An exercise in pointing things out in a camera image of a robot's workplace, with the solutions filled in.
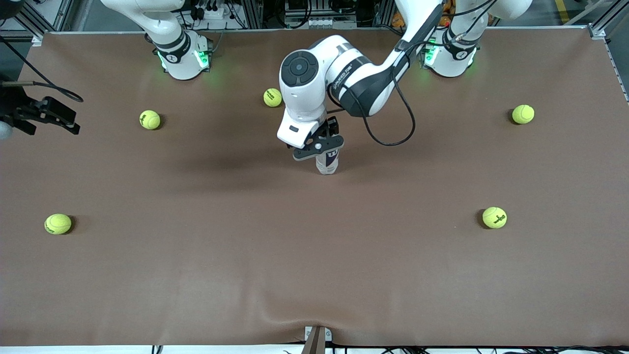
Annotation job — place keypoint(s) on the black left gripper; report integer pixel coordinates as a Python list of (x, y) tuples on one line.
[(332, 126)]

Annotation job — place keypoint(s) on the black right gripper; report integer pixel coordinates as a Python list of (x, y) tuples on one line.
[(14, 107)]

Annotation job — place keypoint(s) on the clear tennis ball can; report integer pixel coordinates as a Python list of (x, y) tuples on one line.
[(328, 167)]

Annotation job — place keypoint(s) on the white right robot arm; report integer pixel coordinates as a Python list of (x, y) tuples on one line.
[(179, 59)]

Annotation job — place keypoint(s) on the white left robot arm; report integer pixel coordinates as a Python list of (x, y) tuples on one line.
[(304, 78)]

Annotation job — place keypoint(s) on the yellow tennis ball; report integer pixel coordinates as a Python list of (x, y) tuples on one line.
[(58, 223), (150, 119), (272, 97), (494, 217), (523, 114)]

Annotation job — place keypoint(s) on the white connector block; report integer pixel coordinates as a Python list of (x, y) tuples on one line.
[(324, 22)]

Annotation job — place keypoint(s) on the brown table mat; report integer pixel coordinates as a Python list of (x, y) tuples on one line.
[(314, 246)]

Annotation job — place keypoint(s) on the orange packets pile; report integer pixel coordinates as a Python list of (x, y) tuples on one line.
[(399, 19)]

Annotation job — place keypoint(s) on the white power strip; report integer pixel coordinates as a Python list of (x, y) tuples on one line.
[(209, 12)]

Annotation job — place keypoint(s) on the aluminium frame profile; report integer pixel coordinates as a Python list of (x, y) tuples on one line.
[(253, 14), (63, 14), (383, 12), (600, 27)]

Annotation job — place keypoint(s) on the grey metal clamp bracket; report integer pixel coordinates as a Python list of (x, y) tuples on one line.
[(317, 339)]

